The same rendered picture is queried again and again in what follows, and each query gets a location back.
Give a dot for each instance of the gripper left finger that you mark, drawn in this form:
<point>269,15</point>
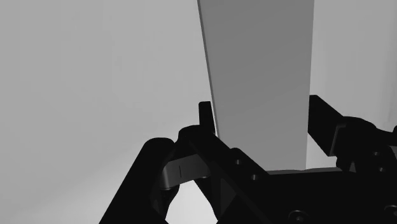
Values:
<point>214,161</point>

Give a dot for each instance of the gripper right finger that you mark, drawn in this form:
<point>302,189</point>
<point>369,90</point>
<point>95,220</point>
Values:
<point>356,139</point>

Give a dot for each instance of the grey upright flat panel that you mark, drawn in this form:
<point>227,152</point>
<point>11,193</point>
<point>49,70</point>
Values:
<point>263,80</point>

